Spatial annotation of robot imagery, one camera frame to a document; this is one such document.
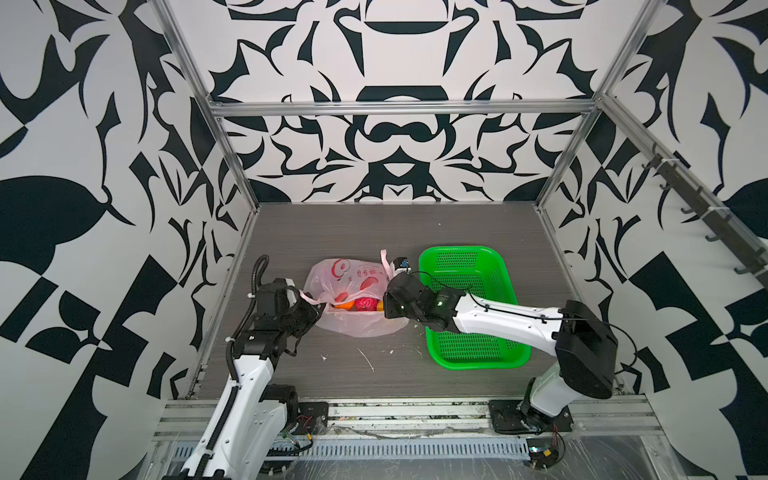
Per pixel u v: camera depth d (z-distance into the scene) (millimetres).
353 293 837
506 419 738
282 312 629
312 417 739
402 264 741
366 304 877
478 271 1009
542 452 711
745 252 556
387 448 712
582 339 498
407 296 625
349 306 888
